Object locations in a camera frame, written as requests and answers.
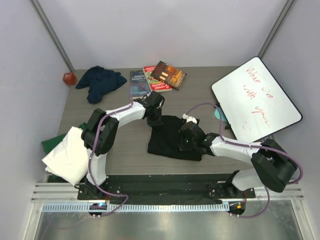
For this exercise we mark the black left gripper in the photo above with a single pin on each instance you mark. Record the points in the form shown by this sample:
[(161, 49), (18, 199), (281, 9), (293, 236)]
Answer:
[(158, 122)]

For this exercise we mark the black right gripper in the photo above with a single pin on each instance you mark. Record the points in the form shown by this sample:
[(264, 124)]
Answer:
[(182, 146)]

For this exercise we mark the red cover book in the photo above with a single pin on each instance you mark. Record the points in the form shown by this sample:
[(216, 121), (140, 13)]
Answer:
[(155, 84)]

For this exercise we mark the black t shirt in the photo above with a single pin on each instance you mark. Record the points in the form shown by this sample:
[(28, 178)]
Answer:
[(165, 140)]

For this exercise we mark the dark cover paperback book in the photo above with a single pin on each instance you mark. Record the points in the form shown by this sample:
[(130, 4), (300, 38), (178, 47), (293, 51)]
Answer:
[(169, 75)]

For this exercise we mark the white dry-erase board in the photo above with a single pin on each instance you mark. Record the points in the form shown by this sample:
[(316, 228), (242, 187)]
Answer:
[(254, 103)]

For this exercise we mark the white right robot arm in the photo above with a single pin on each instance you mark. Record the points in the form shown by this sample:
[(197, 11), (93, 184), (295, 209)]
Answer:
[(271, 165)]

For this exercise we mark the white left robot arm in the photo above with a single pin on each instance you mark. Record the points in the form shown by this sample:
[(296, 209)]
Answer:
[(101, 129)]

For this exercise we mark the blue 1984 paperback book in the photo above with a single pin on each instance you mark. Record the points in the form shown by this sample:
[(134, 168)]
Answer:
[(139, 85)]

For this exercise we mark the teal cutting mat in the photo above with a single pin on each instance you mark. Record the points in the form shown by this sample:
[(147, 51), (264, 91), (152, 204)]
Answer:
[(219, 114)]

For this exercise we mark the navy blue t shirt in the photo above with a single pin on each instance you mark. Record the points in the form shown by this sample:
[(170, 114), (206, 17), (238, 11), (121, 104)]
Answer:
[(100, 82)]

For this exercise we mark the small red cube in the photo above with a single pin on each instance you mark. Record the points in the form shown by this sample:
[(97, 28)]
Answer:
[(69, 79)]

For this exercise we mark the white folded t shirt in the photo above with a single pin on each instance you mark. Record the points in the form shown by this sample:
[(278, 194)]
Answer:
[(71, 167)]

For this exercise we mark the green t shirt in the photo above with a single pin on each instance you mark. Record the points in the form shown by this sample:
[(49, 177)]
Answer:
[(67, 142)]

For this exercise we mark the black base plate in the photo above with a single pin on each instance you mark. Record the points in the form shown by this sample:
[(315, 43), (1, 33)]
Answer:
[(163, 189)]

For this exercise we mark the white perforated cable rail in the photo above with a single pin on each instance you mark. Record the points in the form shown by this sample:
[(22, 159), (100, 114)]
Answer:
[(97, 207)]

